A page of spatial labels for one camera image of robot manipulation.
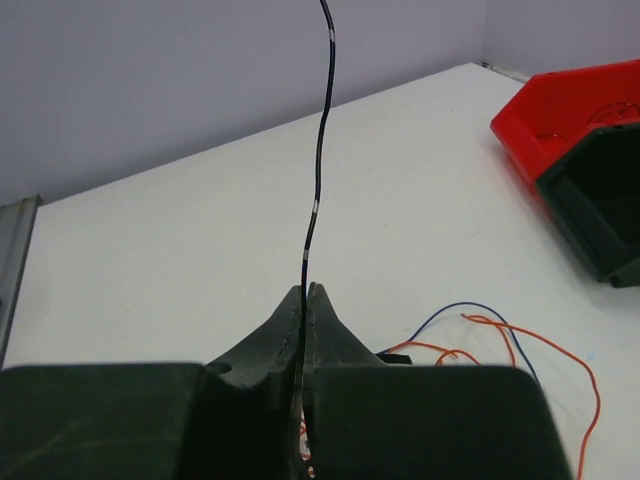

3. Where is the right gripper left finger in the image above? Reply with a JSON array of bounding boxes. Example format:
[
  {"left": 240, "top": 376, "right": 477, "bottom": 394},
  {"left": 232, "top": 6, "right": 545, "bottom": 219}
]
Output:
[{"left": 202, "top": 286, "right": 304, "bottom": 479}]

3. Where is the black plastic bin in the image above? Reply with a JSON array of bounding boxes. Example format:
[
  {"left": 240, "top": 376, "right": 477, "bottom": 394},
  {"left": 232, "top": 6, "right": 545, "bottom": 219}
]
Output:
[{"left": 535, "top": 123, "right": 639, "bottom": 288}]

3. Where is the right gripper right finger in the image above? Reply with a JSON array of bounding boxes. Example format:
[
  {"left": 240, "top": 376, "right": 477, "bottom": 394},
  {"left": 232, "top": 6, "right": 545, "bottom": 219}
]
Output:
[{"left": 301, "top": 283, "right": 388, "bottom": 479}]

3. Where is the aluminium table edge frame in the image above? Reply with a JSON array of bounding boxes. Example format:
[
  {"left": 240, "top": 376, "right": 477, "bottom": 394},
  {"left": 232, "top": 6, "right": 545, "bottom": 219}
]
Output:
[{"left": 0, "top": 195, "right": 41, "bottom": 364}]

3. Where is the thin black wire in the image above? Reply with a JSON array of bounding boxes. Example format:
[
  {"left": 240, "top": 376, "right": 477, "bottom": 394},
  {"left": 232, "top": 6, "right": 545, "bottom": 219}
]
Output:
[{"left": 289, "top": 0, "right": 337, "bottom": 451}]

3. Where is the wire bundle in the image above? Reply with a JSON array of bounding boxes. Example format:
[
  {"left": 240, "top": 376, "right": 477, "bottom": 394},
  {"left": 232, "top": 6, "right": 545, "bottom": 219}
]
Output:
[{"left": 297, "top": 301, "right": 601, "bottom": 480}]

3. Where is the red plastic bin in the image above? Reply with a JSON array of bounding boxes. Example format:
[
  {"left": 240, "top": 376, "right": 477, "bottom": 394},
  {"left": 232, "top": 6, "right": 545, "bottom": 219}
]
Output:
[{"left": 490, "top": 60, "right": 639, "bottom": 212}]

